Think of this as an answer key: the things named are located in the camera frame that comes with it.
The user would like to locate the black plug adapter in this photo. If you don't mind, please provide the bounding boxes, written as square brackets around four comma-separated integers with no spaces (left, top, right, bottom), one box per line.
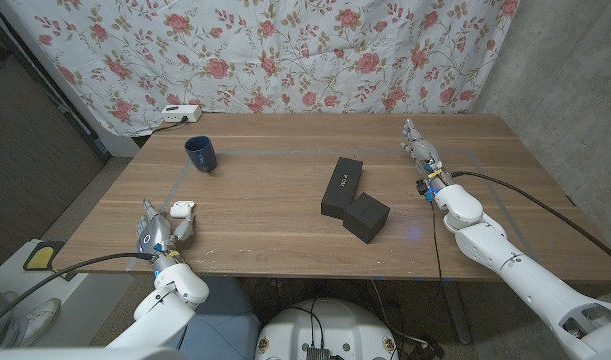
[408,339,446,360]

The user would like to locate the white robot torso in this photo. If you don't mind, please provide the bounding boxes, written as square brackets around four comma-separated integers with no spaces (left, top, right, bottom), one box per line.
[254,298,400,360]

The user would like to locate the white airpods case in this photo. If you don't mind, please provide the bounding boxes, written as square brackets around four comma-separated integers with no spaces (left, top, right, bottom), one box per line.
[169,200,197,220]

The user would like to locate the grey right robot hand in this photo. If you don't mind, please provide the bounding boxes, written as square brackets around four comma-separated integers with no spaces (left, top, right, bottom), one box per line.
[400,117,455,189]

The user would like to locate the white power strip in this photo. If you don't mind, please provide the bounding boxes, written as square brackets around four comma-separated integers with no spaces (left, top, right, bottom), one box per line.
[160,104,203,124]

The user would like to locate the dark blue mug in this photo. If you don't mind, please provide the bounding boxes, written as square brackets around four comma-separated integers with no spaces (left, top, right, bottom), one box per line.
[184,135,219,174]

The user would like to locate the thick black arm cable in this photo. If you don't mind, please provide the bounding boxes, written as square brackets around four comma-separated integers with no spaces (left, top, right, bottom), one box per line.
[452,170,611,269]
[0,251,157,332]

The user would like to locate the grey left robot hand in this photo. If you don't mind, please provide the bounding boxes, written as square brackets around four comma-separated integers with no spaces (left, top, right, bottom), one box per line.
[136,198,196,262]

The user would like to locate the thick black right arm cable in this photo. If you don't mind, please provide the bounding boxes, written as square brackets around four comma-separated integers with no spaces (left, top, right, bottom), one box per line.
[452,170,611,269]

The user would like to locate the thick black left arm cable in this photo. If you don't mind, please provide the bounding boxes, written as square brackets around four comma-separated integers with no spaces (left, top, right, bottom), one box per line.
[0,251,157,332]

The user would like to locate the black power strip cord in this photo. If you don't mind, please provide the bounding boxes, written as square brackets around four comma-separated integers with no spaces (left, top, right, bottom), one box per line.
[152,117,189,134]

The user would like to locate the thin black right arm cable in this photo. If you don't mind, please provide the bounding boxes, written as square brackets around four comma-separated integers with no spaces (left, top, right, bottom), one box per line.
[431,202,444,282]

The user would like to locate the black cube box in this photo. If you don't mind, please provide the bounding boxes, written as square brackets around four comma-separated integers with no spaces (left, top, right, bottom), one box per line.
[342,192,391,245]

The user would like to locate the yellow black foot pedal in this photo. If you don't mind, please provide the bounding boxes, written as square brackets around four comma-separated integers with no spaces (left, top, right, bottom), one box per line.
[23,240,66,272]

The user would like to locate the floral backdrop cloth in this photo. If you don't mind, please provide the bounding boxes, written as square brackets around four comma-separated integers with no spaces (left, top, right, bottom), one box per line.
[7,0,521,139]

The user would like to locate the white sneaker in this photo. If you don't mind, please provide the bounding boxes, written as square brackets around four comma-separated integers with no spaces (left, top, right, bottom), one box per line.
[17,298,62,347]

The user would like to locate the long black box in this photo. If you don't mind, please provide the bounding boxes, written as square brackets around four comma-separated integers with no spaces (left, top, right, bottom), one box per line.
[320,156,364,220]

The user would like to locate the grey metal table leg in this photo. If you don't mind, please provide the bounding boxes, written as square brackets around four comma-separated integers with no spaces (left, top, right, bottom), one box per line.
[442,279,474,346]

